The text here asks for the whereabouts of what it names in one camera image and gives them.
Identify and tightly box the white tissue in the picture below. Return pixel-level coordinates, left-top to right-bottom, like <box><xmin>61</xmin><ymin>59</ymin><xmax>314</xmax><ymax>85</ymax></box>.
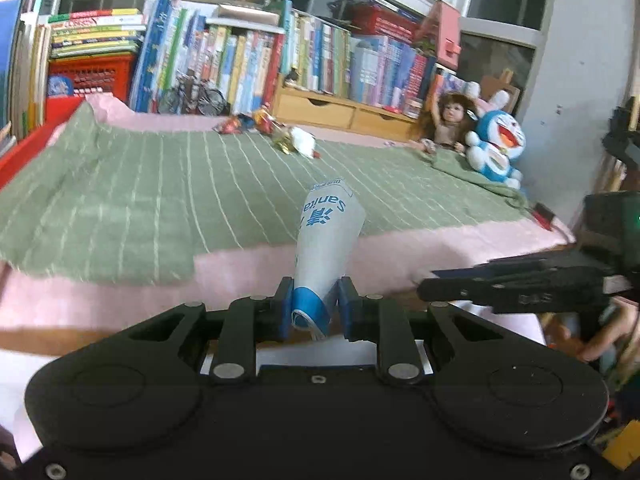
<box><xmin>289</xmin><ymin>126</ymin><xmax>321</xmax><ymax>159</ymax></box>

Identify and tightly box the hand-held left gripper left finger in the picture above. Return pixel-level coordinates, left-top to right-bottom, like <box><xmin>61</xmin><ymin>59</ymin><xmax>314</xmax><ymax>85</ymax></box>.
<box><xmin>125</xmin><ymin>276</ymin><xmax>297</xmax><ymax>385</ymax></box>

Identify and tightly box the gold foil wrapper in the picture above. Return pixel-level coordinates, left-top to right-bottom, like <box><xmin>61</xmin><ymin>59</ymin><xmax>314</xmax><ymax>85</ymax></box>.
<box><xmin>271</xmin><ymin>127</ymin><xmax>297</xmax><ymax>153</ymax></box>

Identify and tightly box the green checked blanket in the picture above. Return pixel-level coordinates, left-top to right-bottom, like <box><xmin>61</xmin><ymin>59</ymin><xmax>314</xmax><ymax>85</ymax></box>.
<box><xmin>0</xmin><ymin>102</ymin><xmax>531</xmax><ymax>286</ymax></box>

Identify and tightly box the red plastic crate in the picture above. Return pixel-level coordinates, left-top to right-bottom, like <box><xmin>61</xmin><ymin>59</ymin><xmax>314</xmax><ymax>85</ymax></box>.
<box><xmin>47</xmin><ymin>52</ymin><xmax>138</xmax><ymax>106</ymax></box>

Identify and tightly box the brown haired doll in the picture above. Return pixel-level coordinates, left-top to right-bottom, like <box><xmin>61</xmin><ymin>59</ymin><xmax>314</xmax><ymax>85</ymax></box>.
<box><xmin>410</xmin><ymin>91</ymin><xmax>481</xmax><ymax>161</ymax></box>

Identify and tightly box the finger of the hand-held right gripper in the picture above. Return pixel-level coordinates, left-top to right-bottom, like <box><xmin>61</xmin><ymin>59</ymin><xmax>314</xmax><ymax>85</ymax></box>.
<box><xmin>417</xmin><ymin>262</ymin><xmax>493</xmax><ymax>307</ymax></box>

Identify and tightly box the wooden drawer organizer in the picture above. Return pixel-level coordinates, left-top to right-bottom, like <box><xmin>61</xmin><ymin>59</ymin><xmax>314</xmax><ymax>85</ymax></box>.
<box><xmin>272</xmin><ymin>82</ymin><xmax>421</xmax><ymax>141</ymax></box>

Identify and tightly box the white tissue packet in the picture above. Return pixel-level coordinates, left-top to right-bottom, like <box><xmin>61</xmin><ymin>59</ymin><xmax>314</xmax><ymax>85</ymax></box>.
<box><xmin>290</xmin><ymin>177</ymin><xmax>366</xmax><ymax>341</ymax></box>

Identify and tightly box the white flat box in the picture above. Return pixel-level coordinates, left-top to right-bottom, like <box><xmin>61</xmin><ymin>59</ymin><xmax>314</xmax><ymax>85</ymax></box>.
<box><xmin>217</xmin><ymin>4</ymin><xmax>282</xmax><ymax>26</ymax></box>

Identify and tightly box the pink bed sheet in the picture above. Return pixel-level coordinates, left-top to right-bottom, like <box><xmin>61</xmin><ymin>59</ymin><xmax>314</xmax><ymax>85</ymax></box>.
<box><xmin>0</xmin><ymin>97</ymin><xmax>576</xmax><ymax>333</ymax></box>

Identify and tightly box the row of upright books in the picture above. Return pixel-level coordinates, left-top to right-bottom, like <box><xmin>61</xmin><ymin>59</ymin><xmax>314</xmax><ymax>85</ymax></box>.
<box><xmin>129</xmin><ymin>0</ymin><xmax>481</xmax><ymax>121</ymax></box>

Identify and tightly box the black bicycle model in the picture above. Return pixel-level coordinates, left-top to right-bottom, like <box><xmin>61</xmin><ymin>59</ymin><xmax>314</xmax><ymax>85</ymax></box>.
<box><xmin>157</xmin><ymin>72</ymin><xmax>228</xmax><ymax>116</ymax></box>

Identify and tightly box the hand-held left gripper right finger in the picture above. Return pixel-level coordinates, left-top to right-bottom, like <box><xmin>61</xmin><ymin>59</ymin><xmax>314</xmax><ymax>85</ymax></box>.
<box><xmin>338</xmin><ymin>276</ymin><xmax>523</xmax><ymax>386</ymax></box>

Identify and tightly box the person's right hand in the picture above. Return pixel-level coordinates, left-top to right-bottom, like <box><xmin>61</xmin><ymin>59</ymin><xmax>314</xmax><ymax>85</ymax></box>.
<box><xmin>580</xmin><ymin>305</ymin><xmax>633</xmax><ymax>361</ymax></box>

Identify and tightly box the red black tag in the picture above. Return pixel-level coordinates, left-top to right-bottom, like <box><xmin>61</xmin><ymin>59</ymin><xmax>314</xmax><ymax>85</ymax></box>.
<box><xmin>527</xmin><ymin>202</ymin><xmax>576</xmax><ymax>241</ymax></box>

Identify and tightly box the stack of red books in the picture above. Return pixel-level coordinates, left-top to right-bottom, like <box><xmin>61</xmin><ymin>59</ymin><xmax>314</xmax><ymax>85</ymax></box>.
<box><xmin>345</xmin><ymin>0</ymin><xmax>426</xmax><ymax>36</ymax></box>

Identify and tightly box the pink white rabbit plush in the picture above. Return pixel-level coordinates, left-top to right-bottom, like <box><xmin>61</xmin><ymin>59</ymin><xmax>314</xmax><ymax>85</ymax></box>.
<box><xmin>465</xmin><ymin>81</ymin><xmax>511</xmax><ymax>116</ymax></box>

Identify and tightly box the row of thin picture books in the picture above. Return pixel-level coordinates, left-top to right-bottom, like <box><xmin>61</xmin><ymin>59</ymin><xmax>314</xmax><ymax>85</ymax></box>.
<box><xmin>0</xmin><ymin>0</ymin><xmax>53</xmax><ymax>156</ymax></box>

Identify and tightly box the red storage box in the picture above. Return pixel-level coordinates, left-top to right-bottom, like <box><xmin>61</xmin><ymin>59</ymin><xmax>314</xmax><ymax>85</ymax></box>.
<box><xmin>0</xmin><ymin>97</ymin><xmax>86</xmax><ymax>191</ymax></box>

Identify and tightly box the red candy wrapper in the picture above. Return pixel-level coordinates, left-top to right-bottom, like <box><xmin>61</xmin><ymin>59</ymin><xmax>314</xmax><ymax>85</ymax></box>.
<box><xmin>215</xmin><ymin>116</ymin><xmax>247</xmax><ymax>136</ymax></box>

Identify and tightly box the blue cat plush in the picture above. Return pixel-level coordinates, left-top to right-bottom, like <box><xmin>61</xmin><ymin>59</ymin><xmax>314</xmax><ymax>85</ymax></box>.
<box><xmin>466</xmin><ymin>109</ymin><xmax>527</xmax><ymax>190</ymax></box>

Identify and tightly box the pink toy house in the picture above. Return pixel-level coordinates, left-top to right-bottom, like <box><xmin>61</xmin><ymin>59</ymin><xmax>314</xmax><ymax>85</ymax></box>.
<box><xmin>415</xmin><ymin>0</ymin><xmax>462</xmax><ymax>71</ymax></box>

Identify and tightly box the stack of flat books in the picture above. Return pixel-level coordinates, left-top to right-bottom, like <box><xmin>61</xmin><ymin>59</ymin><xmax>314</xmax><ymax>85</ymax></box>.
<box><xmin>47</xmin><ymin>7</ymin><xmax>148</xmax><ymax>58</ymax></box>

